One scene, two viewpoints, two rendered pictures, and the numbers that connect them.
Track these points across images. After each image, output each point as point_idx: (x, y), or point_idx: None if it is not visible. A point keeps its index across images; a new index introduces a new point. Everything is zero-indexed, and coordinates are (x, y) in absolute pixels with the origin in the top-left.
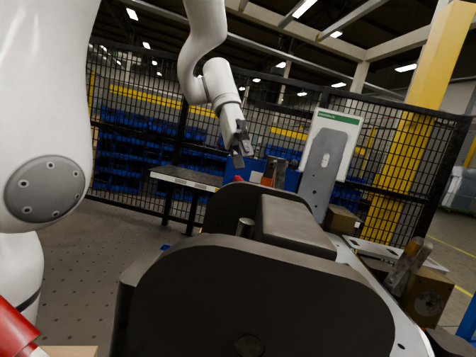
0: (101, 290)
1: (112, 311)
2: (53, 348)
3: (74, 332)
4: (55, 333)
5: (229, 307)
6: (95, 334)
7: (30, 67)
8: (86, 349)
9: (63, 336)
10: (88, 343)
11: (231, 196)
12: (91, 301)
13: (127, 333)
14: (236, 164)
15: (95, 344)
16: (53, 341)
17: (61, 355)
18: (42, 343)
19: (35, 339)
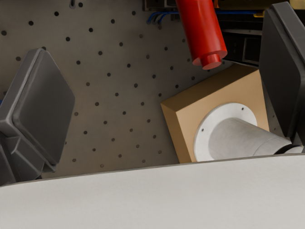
0: (75, 172)
1: (98, 138)
2: (186, 137)
3: (132, 147)
4: (138, 158)
5: None
6: (128, 131)
7: None
8: (180, 117)
9: (138, 151)
10: (138, 128)
11: None
12: (95, 167)
13: None
14: (64, 104)
15: (136, 123)
16: (144, 153)
17: (189, 128)
18: (148, 157)
19: (146, 165)
